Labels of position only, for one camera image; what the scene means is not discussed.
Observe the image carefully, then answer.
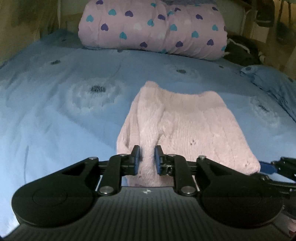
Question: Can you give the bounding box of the black and white garment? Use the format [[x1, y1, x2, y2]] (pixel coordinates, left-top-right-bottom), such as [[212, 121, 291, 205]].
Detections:
[[223, 35, 265, 67]]

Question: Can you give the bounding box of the blue dandelion pillow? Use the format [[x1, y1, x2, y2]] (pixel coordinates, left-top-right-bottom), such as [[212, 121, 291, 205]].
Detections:
[[240, 65, 295, 120]]

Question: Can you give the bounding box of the blue dandelion bed sheet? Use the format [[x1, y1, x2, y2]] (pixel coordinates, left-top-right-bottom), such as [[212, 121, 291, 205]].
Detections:
[[1, 31, 295, 237]]

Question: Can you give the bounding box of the person's right hand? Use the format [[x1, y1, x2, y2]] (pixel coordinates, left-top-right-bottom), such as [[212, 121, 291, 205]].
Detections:
[[275, 214, 296, 237]]

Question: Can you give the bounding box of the pink heart-print folded quilt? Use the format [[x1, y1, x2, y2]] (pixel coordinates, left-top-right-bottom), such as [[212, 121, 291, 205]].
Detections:
[[78, 1, 227, 60]]

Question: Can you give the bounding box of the pink knit sweater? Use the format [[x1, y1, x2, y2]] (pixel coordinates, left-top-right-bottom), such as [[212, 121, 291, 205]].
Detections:
[[116, 81, 260, 187]]

